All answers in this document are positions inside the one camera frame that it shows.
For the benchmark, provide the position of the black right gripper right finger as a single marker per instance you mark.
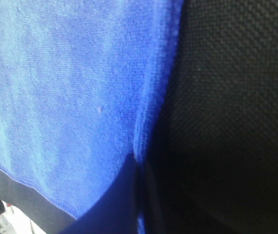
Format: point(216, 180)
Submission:
point(153, 211)

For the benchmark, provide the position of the black table cloth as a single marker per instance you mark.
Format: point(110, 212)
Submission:
point(214, 147)

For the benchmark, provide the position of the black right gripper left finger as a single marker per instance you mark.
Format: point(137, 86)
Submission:
point(116, 211)

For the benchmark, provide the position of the blue microfiber towel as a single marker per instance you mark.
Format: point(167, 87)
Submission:
point(82, 83)

